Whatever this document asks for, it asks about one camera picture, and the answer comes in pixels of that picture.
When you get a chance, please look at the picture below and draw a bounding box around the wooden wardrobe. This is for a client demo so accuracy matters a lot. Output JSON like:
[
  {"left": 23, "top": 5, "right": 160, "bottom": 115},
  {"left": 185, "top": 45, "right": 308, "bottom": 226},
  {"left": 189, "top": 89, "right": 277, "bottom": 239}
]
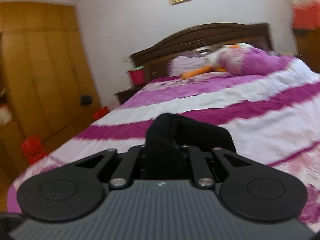
[{"left": 1, "top": 2, "right": 100, "bottom": 180}]

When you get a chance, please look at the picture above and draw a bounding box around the red plastic bucket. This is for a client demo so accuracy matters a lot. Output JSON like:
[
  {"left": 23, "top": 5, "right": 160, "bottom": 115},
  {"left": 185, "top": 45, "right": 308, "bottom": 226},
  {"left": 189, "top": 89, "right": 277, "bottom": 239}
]
[{"left": 127, "top": 66, "right": 146, "bottom": 86}]

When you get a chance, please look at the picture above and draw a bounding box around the floral coral curtain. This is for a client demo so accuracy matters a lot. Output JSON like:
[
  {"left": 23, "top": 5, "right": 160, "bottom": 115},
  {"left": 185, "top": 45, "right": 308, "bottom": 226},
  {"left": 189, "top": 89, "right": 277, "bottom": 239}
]
[{"left": 291, "top": 0, "right": 319, "bottom": 30}]

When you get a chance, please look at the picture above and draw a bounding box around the lilac pillow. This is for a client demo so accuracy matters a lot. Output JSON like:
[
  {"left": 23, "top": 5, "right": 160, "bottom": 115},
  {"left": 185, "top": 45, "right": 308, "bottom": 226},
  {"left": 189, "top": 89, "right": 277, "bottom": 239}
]
[{"left": 167, "top": 54, "right": 209, "bottom": 76}]

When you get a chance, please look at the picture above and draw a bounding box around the wooden drawer cabinet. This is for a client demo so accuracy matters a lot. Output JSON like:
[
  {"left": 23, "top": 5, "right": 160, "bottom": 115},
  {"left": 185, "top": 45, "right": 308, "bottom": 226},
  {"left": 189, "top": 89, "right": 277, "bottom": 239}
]
[{"left": 294, "top": 29, "right": 320, "bottom": 73}]

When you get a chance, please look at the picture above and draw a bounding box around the purple floral bed quilt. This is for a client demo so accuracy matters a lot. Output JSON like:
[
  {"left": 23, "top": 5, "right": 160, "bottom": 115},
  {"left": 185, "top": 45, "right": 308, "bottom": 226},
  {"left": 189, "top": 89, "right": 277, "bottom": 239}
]
[{"left": 7, "top": 48, "right": 319, "bottom": 231}]

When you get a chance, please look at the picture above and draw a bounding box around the white orange plush duck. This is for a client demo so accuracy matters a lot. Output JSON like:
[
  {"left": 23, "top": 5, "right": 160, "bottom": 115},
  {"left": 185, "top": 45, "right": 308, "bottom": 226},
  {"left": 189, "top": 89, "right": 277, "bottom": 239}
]
[{"left": 181, "top": 43, "right": 253, "bottom": 80}]

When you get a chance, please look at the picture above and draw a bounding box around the dark wooden headboard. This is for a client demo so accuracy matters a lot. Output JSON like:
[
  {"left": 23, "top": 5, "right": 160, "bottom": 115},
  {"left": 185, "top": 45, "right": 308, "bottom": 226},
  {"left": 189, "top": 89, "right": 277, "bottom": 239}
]
[{"left": 131, "top": 23, "right": 273, "bottom": 82}]

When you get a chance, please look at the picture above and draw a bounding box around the black knit sweater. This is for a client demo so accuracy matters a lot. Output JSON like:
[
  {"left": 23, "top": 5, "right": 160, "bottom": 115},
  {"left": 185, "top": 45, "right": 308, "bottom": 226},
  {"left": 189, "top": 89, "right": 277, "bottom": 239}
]
[{"left": 134, "top": 113, "right": 236, "bottom": 180}]

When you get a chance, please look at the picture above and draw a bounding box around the red plastic stool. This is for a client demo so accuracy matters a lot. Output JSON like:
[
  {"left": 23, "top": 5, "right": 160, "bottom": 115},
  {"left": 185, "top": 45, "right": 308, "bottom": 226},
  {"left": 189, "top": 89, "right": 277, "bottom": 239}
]
[{"left": 21, "top": 135, "right": 48, "bottom": 165}]

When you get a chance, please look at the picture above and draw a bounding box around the small black hanging bag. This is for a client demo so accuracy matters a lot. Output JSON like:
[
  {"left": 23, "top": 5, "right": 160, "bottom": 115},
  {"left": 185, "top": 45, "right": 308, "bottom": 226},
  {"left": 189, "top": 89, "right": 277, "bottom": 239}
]
[{"left": 79, "top": 95, "right": 93, "bottom": 106}]

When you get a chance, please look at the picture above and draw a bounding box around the dark wooden nightstand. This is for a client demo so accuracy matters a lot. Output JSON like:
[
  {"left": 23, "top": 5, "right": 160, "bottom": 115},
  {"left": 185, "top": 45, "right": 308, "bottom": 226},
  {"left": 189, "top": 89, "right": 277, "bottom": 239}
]
[{"left": 114, "top": 83, "right": 146, "bottom": 105}]

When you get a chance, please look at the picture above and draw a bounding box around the red item on floor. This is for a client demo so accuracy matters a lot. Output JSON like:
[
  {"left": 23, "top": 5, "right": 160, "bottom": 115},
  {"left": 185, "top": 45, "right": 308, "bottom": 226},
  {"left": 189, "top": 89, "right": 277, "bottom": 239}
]
[{"left": 92, "top": 106, "right": 110, "bottom": 120}]

